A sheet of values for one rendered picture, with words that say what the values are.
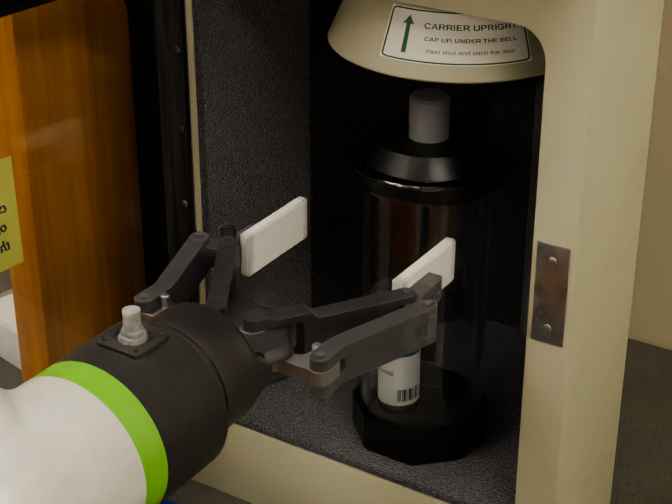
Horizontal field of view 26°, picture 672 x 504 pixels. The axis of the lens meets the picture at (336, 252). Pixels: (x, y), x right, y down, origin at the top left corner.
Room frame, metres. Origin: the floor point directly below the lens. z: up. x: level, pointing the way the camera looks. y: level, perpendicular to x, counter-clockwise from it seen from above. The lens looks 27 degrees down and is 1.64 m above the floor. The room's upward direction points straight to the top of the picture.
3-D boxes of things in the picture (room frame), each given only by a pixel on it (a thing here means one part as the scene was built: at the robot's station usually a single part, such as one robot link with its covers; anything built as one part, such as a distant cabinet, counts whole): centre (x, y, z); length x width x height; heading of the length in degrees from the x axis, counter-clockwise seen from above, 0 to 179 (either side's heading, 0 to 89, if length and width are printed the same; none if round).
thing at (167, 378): (0.65, 0.11, 1.21); 0.09 x 0.06 x 0.12; 58
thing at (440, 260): (0.80, -0.06, 1.21); 0.07 x 0.01 x 0.03; 148
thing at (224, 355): (0.71, 0.07, 1.21); 0.09 x 0.08 x 0.07; 148
